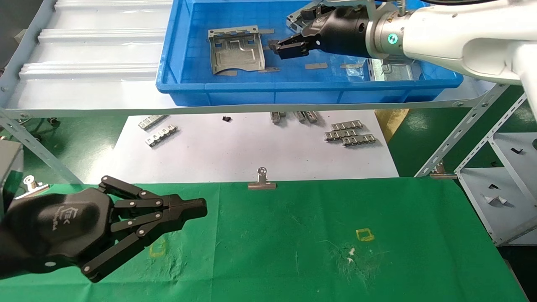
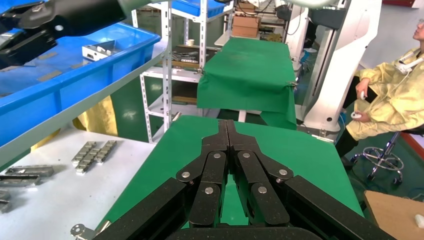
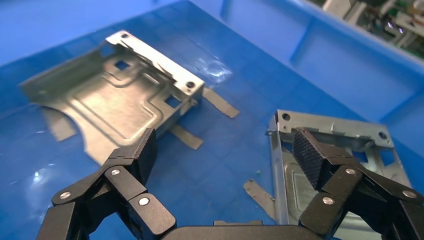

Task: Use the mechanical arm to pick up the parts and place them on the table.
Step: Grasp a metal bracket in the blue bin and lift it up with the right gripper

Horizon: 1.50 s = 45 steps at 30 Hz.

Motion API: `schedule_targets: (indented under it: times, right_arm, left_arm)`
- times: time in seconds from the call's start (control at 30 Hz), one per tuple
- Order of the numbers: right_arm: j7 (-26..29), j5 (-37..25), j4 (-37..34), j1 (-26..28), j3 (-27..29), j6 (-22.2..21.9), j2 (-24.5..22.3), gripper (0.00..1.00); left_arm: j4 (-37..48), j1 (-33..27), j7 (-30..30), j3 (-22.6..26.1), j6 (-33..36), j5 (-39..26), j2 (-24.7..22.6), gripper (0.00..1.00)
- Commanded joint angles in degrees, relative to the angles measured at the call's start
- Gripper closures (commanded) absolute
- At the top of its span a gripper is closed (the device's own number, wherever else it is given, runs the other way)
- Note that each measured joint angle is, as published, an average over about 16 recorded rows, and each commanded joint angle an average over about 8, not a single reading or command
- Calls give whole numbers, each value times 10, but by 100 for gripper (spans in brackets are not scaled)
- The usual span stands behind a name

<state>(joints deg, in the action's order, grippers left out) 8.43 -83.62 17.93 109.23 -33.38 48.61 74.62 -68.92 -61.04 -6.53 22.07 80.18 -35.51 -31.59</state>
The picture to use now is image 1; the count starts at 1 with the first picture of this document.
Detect grey sheet metal part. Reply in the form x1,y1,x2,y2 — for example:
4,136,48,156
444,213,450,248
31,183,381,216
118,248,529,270
287,3,313,31

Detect folded sheet metal part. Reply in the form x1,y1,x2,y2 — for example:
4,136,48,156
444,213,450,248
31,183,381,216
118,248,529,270
368,57,420,81

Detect flat sheet metal part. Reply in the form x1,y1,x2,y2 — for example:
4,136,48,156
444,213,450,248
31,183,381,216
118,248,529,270
208,25,266,75

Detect green table cloth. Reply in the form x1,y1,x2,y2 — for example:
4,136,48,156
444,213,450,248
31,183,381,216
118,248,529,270
0,177,530,302

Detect brown cardboard sheet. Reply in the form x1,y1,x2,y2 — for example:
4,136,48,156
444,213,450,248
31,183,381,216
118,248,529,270
375,109,409,143

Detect blue plastic bin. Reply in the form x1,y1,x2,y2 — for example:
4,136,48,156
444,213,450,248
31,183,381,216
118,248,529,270
155,0,464,107

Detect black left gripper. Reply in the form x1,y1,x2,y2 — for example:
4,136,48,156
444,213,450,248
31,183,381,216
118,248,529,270
0,187,120,279

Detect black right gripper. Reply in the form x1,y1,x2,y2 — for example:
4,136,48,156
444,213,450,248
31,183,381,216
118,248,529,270
268,6,378,59

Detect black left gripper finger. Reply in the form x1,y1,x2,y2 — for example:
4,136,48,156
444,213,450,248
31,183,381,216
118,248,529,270
99,175,208,215
82,208,208,284

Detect small silver metal strip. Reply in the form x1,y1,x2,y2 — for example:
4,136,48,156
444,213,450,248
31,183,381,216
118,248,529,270
145,125,179,148
324,129,358,142
331,120,364,131
342,134,376,147
138,115,169,131

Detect low grey metal rack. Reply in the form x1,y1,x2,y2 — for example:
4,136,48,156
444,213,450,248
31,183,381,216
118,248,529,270
455,94,537,246

